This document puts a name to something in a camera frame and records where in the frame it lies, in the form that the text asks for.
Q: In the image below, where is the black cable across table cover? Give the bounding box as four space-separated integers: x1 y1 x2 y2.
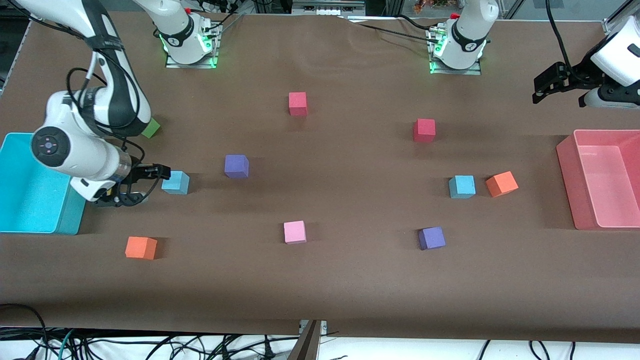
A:
345 14 441 41

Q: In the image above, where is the brown table cover sheet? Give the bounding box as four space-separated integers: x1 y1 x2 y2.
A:
0 9 640 344

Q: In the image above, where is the dark metal beam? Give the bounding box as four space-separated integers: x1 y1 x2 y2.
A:
286 320 322 360

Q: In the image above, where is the orange foam block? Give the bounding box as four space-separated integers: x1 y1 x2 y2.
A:
125 236 158 261
485 171 519 198

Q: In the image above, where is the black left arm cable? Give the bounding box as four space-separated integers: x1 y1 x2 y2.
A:
544 0 576 71

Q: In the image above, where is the pink plastic bin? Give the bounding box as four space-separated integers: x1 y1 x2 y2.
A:
556 129 640 231

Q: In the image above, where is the light blue foam block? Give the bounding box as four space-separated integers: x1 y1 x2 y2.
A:
161 170 191 195
448 175 476 199

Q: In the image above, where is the cyan plastic bin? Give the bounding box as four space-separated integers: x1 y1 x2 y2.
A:
0 132 87 236

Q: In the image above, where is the teal cable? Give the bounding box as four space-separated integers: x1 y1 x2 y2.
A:
56 329 77 360

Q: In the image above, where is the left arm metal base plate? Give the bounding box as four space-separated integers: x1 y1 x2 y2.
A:
429 30 484 76

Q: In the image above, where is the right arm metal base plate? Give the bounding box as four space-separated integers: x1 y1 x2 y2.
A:
165 30 221 70

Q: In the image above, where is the metal bracket at table edge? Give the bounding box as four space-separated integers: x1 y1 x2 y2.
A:
299 319 329 336

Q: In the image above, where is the black looped floor cable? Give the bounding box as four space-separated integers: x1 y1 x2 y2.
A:
0 303 50 360

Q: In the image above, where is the pink foam block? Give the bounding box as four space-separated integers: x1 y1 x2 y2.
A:
283 220 307 245

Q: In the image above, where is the green foam block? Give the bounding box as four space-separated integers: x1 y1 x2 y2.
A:
141 117 162 139

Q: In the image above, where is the purple foam block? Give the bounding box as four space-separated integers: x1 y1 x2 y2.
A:
224 154 250 179
418 226 447 251

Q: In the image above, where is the red foam block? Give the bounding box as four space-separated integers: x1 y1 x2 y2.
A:
413 118 436 143
288 92 308 117

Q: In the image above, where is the aluminium frame profile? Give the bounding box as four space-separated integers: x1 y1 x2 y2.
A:
602 0 640 34

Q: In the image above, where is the grey electronics box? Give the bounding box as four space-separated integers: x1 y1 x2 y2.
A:
291 0 367 17

